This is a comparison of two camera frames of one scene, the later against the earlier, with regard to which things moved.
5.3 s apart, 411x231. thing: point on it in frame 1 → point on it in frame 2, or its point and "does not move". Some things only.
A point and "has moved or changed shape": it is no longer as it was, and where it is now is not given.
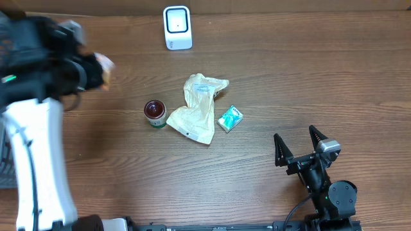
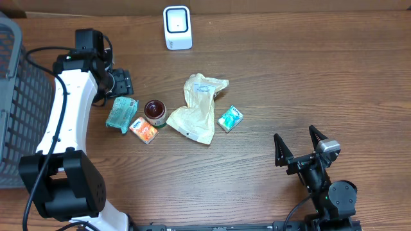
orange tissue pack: [106, 65] has moved or changed shape
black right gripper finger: [282, 153] does not move
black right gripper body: [299, 164] does not move
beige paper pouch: [196, 120] does not move
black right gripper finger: [316, 136] does not move
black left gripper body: [93, 71] → [122, 83]
